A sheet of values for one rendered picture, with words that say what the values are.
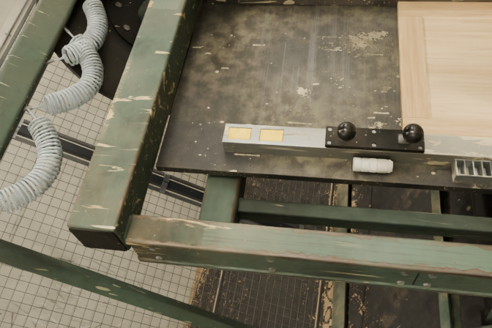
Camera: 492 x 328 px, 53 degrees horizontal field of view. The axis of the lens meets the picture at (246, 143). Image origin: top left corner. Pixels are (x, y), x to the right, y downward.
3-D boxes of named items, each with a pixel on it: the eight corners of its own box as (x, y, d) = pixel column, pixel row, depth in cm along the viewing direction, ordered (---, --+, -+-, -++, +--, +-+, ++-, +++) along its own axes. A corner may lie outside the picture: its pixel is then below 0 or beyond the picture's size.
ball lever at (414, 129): (412, 149, 101) (425, 143, 88) (393, 148, 102) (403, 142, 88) (413, 131, 101) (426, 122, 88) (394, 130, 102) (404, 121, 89)
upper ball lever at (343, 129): (353, 146, 103) (356, 140, 90) (334, 145, 104) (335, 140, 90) (353, 128, 103) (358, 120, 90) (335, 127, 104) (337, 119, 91)
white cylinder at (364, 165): (352, 173, 103) (391, 176, 102) (353, 166, 100) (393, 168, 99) (352, 162, 104) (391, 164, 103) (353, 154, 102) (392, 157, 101)
